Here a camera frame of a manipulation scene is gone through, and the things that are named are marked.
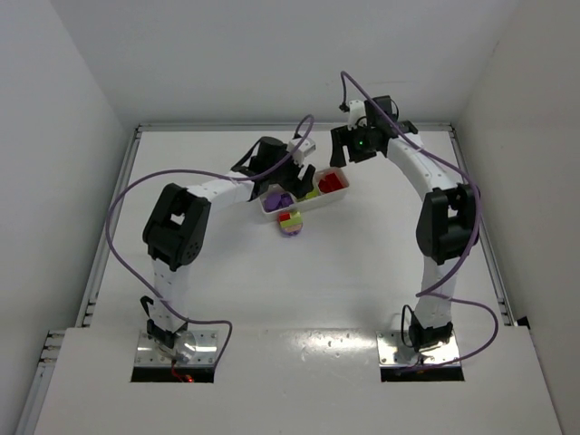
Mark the green curved lego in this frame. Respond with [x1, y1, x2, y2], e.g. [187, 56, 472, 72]
[304, 188, 320, 200]

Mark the purple patterned curved lego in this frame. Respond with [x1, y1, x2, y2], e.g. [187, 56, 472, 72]
[280, 193, 294, 208]

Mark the red curved lego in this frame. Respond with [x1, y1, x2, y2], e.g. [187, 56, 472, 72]
[318, 172, 344, 194]

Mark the purple rounded lego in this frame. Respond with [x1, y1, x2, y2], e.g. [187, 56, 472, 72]
[264, 192, 286, 212]

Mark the green block lego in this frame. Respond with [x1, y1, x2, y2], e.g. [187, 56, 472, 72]
[277, 210, 303, 227]

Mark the purple patterned lego base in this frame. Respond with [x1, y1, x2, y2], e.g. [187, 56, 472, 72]
[281, 224, 303, 237]

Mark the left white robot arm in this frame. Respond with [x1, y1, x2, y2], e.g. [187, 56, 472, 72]
[141, 136, 315, 354]

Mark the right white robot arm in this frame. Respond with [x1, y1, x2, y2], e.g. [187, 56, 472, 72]
[330, 100, 476, 352]

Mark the white three-compartment tray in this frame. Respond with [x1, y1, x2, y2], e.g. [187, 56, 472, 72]
[258, 167, 350, 225]

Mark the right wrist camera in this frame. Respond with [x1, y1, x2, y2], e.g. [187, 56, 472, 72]
[347, 100, 367, 130]

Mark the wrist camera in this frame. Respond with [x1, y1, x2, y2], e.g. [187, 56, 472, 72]
[347, 100, 367, 130]
[286, 138, 316, 165]

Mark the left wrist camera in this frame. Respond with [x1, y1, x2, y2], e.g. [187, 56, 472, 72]
[286, 138, 316, 165]

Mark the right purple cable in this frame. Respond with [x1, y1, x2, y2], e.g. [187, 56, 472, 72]
[339, 71, 502, 373]

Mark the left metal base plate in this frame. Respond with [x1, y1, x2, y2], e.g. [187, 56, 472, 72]
[134, 329, 218, 369]

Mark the metal base plate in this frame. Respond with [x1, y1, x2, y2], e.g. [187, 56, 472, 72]
[134, 329, 218, 369]
[376, 331, 461, 369]

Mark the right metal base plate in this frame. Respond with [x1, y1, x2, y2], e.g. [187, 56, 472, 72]
[376, 331, 461, 369]

